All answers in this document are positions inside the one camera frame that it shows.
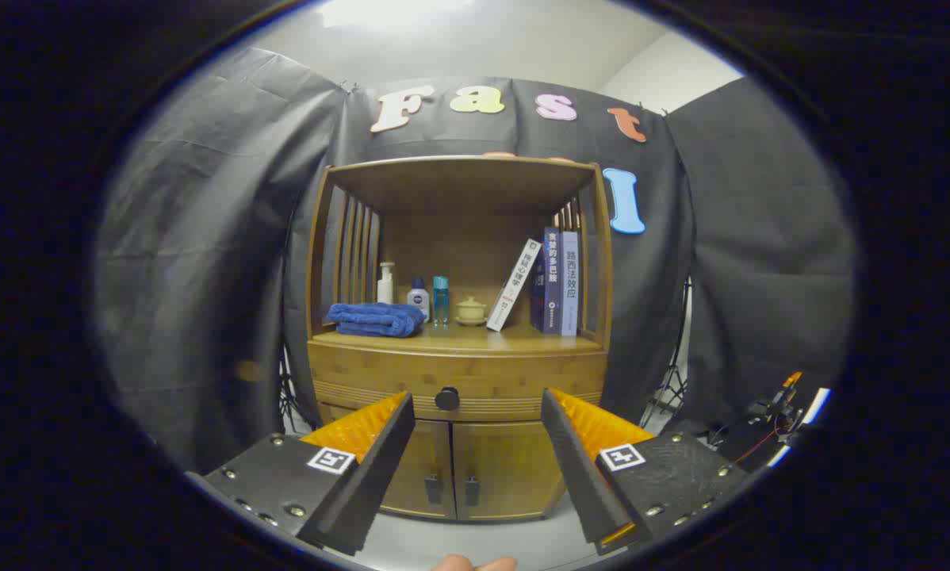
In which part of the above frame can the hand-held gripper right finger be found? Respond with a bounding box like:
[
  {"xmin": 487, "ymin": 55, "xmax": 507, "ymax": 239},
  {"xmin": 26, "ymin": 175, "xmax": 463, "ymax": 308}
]
[{"xmin": 540, "ymin": 388, "xmax": 755, "ymax": 556}]

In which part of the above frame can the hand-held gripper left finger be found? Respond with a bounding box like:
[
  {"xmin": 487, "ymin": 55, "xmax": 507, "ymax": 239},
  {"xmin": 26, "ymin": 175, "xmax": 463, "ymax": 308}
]
[{"xmin": 186, "ymin": 390, "xmax": 417, "ymax": 557}]

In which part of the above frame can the wooden drawer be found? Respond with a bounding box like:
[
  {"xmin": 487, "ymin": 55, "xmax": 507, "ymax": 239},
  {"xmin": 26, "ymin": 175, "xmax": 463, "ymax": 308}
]
[{"xmin": 308, "ymin": 341, "xmax": 609, "ymax": 423}]

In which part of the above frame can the wooden countertop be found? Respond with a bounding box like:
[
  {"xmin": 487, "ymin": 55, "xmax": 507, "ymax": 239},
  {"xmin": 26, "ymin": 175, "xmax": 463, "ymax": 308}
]
[{"xmin": 310, "ymin": 321, "xmax": 607, "ymax": 355}]

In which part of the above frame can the wooden cabinet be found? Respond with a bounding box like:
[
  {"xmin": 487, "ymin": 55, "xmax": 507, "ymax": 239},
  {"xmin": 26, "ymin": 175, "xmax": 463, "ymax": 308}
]
[{"xmin": 306, "ymin": 155, "xmax": 615, "ymax": 523}]

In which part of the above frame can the black light stand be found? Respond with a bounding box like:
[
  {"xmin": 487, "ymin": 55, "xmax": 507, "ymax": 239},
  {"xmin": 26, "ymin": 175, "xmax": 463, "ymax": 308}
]
[
  {"xmin": 640, "ymin": 278, "xmax": 691, "ymax": 433},
  {"xmin": 279, "ymin": 341, "xmax": 317, "ymax": 433}
]

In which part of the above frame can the blue folded towel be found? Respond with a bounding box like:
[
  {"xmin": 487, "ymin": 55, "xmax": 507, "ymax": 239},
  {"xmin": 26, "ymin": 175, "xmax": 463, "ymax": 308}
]
[{"xmin": 326, "ymin": 302, "xmax": 427, "ymax": 339}]

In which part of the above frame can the white bottle with blue cap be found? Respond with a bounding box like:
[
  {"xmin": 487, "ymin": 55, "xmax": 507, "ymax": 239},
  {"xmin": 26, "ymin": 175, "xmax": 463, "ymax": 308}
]
[{"xmin": 407, "ymin": 277, "xmax": 431, "ymax": 323}]

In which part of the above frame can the pale grey-blue book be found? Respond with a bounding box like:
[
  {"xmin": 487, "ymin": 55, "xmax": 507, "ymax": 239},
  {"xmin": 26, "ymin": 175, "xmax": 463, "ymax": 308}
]
[{"xmin": 560, "ymin": 231, "xmax": 580, "ymax": 337}]

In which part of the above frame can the dark blue book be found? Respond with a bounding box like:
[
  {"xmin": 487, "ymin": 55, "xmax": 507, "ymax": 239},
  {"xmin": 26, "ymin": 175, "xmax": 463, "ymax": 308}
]
[{"xmin": 531, "ymin": 228, "xmax": 563, "ymax": 335}]

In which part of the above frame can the white book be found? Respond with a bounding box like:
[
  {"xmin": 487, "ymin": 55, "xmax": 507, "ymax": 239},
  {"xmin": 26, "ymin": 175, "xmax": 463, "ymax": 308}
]
[{"xmin": 486, "ymin": 239, "xmax": 542, "ymax": 332}]

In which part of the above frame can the black device with orange tip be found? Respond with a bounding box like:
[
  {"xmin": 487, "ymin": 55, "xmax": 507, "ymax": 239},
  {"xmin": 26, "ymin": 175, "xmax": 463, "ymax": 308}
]
[{"xmin": 749, "ymin": 371, "xmax": 809, "ymax": 445}]

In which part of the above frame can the black backdrop cloth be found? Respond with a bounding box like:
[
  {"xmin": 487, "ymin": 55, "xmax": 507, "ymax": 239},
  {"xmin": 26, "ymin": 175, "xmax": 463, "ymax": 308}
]
[{"xmin": 94, "ymin": 46, "xmax": 856, "ymax": 477}]

